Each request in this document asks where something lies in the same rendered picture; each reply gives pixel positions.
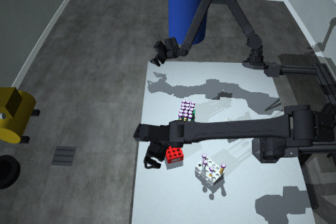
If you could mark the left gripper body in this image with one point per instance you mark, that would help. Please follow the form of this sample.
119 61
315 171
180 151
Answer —
160 155

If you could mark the orange tube with purple cap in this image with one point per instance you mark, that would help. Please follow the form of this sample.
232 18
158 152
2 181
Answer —
223 165

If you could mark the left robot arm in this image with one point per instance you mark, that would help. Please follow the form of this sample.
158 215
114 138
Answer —
275 130

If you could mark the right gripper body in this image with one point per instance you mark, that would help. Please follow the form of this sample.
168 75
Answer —
158 58

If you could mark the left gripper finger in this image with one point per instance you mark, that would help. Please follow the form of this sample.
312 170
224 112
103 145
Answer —
157 166

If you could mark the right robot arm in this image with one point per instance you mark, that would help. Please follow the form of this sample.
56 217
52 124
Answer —
253 40

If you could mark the red tube rack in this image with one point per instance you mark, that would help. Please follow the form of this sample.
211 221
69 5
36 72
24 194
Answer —
171 155

